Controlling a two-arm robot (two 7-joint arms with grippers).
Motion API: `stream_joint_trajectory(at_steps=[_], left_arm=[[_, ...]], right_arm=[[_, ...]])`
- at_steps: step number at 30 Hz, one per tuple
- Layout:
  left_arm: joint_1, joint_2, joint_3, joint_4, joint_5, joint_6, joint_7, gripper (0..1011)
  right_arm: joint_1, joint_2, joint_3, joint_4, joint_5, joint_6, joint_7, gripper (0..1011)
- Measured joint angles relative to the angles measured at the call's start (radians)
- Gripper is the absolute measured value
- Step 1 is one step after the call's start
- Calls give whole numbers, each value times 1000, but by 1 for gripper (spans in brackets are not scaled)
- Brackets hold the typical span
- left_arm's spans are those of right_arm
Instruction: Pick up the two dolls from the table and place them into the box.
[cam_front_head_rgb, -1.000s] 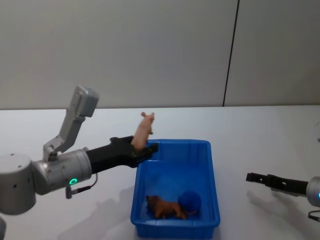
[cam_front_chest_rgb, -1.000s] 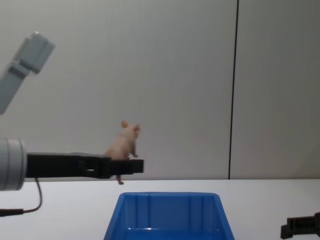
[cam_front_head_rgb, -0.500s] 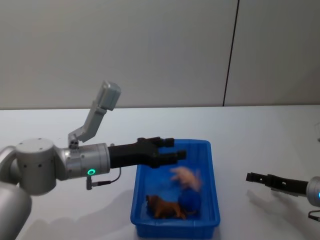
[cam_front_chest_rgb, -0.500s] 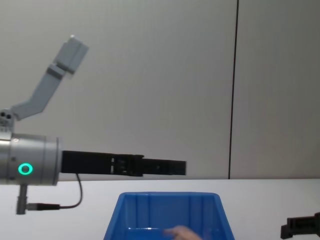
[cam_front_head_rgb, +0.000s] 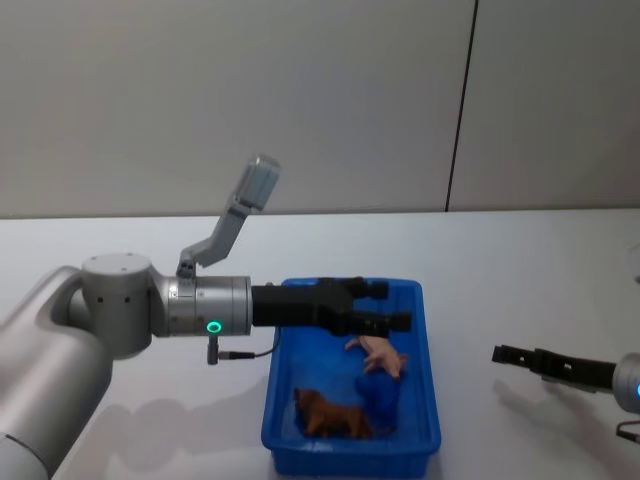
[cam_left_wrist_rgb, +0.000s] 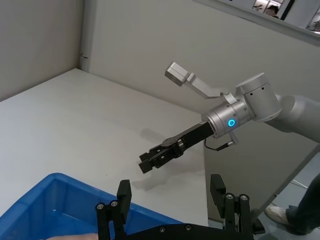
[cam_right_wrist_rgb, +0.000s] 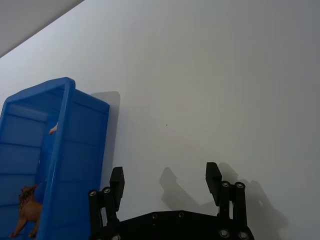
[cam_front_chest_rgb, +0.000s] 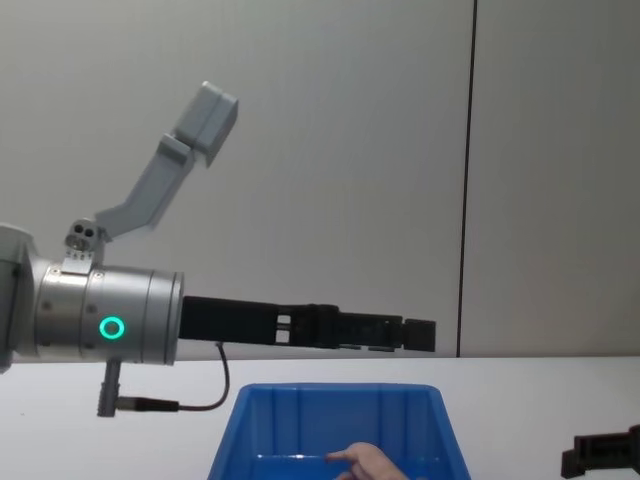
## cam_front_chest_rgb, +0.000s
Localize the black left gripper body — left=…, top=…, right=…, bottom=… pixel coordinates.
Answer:
left=178, top=295, right=342, bottom=350

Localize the person's hand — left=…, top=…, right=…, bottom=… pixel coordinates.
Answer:
left=325, top=441, right=417, bottom=480

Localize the blue plastic bin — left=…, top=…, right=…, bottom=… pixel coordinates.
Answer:
left=206, top=382, right=473, bottom=480

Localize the thin dark cable silver plug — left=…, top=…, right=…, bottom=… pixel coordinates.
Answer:
left=115, top=341, right=232, bottom=413

